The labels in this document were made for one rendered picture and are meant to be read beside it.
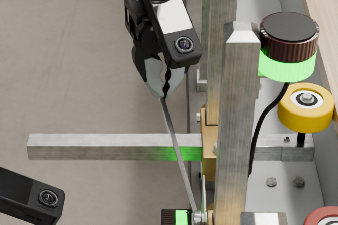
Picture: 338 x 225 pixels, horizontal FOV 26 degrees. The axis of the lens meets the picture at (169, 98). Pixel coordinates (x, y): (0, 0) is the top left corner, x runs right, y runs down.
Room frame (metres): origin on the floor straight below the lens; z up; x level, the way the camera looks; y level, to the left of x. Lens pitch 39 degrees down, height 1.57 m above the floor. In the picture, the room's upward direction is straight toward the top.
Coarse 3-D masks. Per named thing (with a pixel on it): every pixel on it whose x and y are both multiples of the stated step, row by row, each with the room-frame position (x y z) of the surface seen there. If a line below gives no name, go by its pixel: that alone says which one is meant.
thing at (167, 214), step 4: (164, 212) 0.80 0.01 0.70; (168, 212) 0.80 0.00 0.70; (172, 212) 0.80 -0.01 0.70; (164, 216) 0.79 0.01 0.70; (168, 216) 0.79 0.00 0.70; (172, 216) 0.79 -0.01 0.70; (164, 220) 0.78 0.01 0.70; (168, 220) 0.78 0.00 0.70; (172, 220) 0.78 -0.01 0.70; (164, 224) 0.77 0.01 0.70; (168, 224) 0.77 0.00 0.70; (172, 224) 0.77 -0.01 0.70
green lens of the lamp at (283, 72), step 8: (264, 56) 0.60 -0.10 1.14; (312, 56) 0.60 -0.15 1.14; (264, 64) 0.60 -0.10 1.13; (272, 64) 0.60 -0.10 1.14; (280, 64) 0.59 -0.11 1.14; (288, 64) 0.59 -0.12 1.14; (296, 64) 0.59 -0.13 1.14; (304, 64) 0.59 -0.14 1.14; (312, 64) 0.60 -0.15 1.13; (264, 72) 0.60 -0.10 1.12; (272, 72) 0.60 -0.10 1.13; (280, 72) 0.59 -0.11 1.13; (288, 72) 0.59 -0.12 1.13; (296, 72) 0.59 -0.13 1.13; (304, 72) 0.59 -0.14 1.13; (312, 72) 0.61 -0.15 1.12; (280, 80) 0.59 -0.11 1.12; (288, 80) 0.59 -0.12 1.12; (296, 80) 0.59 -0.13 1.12
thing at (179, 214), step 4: (176, 212) 0.80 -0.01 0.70; (180, 212) 0.80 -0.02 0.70; (184, 212) 0.80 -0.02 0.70; (176, 216) 0.79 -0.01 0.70; (180, 216) 0.79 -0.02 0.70; (184, 216) 0.79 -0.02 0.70; (176, 220) 0.78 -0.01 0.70; (180, 220) 0.78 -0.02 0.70; (184, 220) 0.78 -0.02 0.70; (176, 224) 0.77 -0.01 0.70; (180, 224) 0.77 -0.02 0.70; (184, 224) 0.77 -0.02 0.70
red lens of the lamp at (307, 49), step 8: (264, 32) 0.61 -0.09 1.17; (264, 40) 0.61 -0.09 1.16; (272, 40) 0.60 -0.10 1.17; (312, 40) 0.60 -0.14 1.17; (264, 48) 0.61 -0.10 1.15; (272, 48) 0.60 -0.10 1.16; (280, 48) 0.59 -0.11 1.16; (288, 48) 0.59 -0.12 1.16; (296, 48) 0.59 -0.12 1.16; (304, 48) 0.59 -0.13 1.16; (312, 48) 0.60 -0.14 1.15; (272, 56) 0.60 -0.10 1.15; (280, 56) 0.59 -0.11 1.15; (288, 56) 0.59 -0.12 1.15; (296, 56) 0.59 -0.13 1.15; (304, 56) 0.59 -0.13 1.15
